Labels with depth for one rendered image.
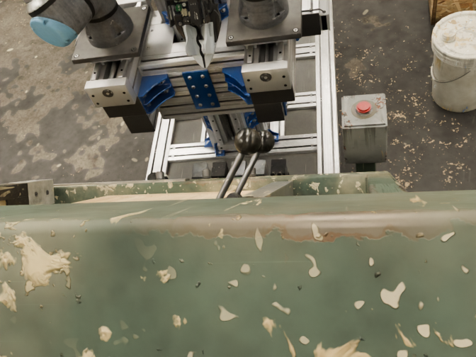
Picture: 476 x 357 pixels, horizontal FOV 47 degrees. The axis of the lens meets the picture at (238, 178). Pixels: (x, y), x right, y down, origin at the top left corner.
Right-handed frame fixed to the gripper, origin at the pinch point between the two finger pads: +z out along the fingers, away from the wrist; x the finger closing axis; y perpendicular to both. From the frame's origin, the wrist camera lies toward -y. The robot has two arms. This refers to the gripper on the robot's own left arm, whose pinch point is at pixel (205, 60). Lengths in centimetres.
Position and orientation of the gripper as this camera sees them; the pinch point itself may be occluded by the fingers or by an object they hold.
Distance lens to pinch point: 113.3
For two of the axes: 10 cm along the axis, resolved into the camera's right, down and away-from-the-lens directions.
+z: 1.5, 8.8, 4.5
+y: -1.8, 4.7, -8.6
